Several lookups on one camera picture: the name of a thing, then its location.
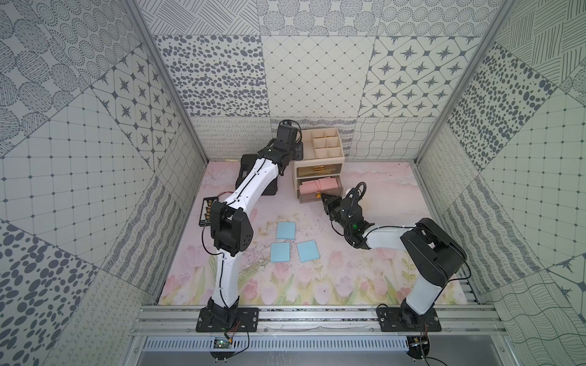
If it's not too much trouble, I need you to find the beige desk organizer cabinet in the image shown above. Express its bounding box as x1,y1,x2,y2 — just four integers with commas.
292,127,345,168

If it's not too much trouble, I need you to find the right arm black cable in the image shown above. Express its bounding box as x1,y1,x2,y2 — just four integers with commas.
329,181,472,282

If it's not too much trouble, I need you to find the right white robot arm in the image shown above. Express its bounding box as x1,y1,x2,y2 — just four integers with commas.
321,187,467,329

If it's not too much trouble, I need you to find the grey transparent drawer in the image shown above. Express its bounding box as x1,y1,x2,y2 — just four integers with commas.
296,164,343,178

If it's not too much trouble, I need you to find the blue sticky note lower left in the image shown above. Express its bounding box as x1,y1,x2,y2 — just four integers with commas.
270,242,291,263

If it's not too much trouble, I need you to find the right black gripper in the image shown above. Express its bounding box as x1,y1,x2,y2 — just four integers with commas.
321,192,351,234

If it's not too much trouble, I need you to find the black plastic tool case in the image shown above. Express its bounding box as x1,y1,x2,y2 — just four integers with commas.
235,154,279,196

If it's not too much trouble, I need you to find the pink sticky note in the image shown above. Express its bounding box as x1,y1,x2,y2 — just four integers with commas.
299,179,321,195
318,177,340,191

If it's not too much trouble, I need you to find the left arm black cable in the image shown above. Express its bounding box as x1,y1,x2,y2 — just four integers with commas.
201,120,303,312

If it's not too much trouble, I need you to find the blue sticky note lower right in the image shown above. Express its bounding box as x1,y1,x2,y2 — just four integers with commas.
297,240,320,262

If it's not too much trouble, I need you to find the blue sticky note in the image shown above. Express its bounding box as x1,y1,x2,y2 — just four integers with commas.
270,242,291,263
276,222,296,240
297,240,320,262

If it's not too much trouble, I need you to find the floral pink table mat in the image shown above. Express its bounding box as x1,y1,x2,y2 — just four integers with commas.
157,159,468,307

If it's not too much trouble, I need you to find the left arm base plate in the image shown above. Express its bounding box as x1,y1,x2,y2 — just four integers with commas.
196,305,259,333

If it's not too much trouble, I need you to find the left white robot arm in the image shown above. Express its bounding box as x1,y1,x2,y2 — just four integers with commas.
208,142,303,317

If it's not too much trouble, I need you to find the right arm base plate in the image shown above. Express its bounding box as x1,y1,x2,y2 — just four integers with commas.
375,304,442,332

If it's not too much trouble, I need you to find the blue sticky note top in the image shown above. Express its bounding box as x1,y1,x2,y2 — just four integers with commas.
276,222,296,240

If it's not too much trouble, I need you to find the aluminium mounting rail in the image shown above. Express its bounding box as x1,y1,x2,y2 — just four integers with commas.
131,304,506,336

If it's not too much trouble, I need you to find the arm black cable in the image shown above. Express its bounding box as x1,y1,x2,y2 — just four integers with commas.
201,120,303,312
329,181,472,282

